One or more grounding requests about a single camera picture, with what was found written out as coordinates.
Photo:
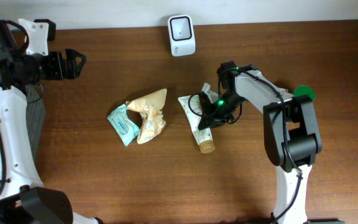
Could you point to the grey plastic mesh basket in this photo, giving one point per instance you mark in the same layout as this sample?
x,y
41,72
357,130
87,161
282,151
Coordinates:
x,y
21,120

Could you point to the green lidded jar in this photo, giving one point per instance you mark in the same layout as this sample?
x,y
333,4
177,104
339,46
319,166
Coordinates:
x,y
304,90

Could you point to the white barcode scanner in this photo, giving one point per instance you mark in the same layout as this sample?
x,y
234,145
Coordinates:
x,y
181,34

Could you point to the teal wet wipes pack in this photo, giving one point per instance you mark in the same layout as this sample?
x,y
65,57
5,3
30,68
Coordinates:
x,y
125,128

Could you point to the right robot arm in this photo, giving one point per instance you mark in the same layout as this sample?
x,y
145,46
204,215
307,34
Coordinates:
x,y
291,132

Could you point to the beige paper bag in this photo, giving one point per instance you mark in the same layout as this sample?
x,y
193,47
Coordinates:
x,y
150,108

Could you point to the white cream tube gold cap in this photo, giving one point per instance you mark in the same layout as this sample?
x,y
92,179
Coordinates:
x,y
204,137

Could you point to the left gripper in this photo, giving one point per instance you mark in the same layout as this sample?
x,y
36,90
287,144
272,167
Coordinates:
x,y
74,69

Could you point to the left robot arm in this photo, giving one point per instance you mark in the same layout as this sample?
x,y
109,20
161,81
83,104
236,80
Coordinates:
x,y
25,60

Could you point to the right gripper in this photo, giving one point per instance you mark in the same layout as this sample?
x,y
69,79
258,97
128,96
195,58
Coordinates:
x,y
211,119

